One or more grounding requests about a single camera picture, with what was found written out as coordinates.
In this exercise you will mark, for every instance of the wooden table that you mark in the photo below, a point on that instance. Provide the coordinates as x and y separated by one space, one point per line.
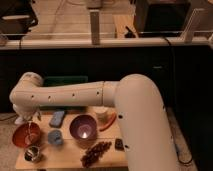
68 155

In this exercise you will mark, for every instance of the white cylindrical cup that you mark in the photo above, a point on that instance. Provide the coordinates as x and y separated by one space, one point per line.
101 113

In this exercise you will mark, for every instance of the red bowl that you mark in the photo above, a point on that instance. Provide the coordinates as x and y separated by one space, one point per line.
20 135

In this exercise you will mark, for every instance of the blue sponge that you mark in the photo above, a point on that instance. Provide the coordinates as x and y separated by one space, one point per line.
57 119

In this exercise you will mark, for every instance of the small metal pot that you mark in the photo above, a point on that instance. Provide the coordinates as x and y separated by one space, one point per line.
32 154

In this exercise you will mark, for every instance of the light blue towel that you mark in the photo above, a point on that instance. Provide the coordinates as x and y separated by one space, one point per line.
20 120

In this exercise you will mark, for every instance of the green plastic tray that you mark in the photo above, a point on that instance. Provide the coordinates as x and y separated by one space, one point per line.
52 81

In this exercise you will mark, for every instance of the blue plastic cup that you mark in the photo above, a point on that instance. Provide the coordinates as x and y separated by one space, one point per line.
55 137

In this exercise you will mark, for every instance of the purple bowl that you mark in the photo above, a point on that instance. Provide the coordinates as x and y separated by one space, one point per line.
83 127

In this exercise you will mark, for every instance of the red orange spatula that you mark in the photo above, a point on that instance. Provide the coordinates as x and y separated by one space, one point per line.
109 123

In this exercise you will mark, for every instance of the spoon in red bowl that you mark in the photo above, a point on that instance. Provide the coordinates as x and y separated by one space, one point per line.
29 131

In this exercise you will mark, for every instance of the black rectangular remote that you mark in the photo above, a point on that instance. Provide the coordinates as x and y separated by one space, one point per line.
119 144

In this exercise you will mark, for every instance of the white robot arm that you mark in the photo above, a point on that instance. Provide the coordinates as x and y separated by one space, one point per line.
145 129

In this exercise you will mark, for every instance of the bunch of dark grapes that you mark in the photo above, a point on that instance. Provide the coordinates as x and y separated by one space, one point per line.
93 154

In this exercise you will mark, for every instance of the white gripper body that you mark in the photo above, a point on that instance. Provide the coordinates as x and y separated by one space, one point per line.
27 113

